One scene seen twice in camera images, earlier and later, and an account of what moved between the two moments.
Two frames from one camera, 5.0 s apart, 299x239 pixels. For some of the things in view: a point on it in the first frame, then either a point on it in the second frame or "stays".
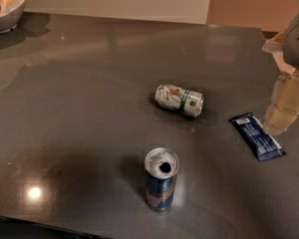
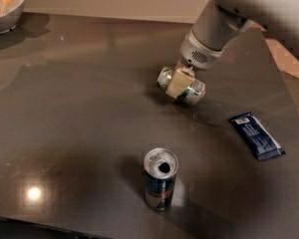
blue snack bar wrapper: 260,141 stays
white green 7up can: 178,100 to 192,96
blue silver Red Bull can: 160,168 stays
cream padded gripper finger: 291,93 to 182,79
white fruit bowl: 11,12 stays
